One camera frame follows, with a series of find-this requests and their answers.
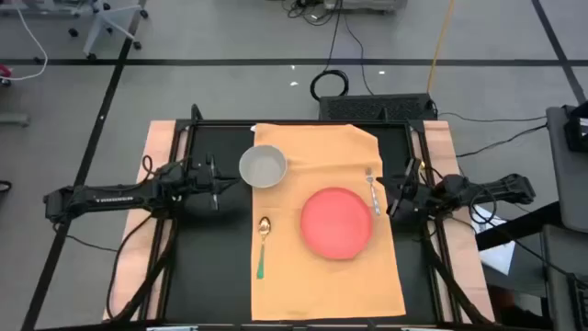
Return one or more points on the white paper sheet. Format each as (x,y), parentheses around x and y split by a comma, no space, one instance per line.
(498,257)

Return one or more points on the grey furniture foot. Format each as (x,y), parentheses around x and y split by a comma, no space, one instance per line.
(14,119)

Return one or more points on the red plate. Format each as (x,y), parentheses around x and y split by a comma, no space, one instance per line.
(336,223)

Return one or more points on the orange cloth placemat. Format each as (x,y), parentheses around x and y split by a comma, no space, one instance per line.
(321,285)

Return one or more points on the grey bowl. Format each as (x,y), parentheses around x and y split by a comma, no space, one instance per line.
(263,166)

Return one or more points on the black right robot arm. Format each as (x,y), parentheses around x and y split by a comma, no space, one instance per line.
(487,190)

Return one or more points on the black beam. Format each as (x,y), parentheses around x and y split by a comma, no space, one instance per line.
(514,230)

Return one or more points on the black loop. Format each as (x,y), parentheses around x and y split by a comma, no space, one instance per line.
(9,186)

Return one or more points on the grey cabinet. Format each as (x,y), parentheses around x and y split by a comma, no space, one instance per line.
(569,184)
(560,257)

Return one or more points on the black perforated computer case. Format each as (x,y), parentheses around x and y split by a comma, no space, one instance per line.
(372,108)

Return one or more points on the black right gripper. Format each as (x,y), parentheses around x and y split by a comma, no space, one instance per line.
(411,193)

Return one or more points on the grey equipment box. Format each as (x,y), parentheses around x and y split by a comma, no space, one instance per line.
(363,4)

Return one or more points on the silver fork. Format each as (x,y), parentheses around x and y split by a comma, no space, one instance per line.
(373,190)

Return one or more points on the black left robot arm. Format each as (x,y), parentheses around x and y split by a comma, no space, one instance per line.
(105,198)

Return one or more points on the black device with screen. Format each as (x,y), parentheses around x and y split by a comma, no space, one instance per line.
(578,131)

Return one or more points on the red object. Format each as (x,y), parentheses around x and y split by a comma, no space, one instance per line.
(4,71)

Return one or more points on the white office chair base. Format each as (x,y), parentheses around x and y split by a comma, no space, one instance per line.
(98,27)

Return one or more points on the black table frame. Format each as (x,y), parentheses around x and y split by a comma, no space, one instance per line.
(216,122)

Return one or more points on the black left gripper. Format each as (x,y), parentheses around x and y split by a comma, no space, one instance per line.
(200,181)

